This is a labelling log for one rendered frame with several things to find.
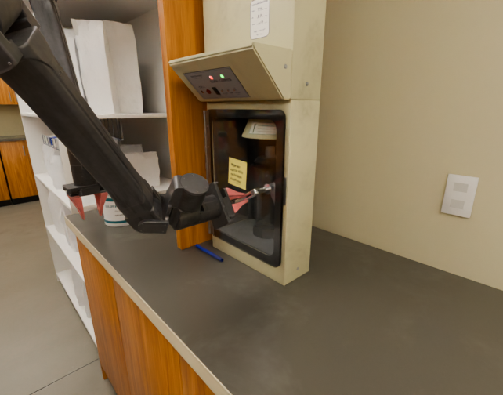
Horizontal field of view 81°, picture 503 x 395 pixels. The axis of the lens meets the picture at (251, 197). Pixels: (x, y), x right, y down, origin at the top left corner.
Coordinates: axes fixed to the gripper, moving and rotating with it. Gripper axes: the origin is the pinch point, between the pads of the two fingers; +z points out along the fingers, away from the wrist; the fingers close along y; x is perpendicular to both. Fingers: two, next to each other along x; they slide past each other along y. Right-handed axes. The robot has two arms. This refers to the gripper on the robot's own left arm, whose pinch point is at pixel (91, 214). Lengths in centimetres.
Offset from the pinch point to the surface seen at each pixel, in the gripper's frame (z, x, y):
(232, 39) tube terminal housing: -45, -27, 32
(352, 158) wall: -11, -40, 75
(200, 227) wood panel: 10.9, -8.7, 30.7
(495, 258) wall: 11, -83, 74
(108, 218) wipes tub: 12.4, 28.7, 12.5
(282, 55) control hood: -39, -46, 29
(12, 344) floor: 109, 120, -28
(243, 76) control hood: -35, -39, 25
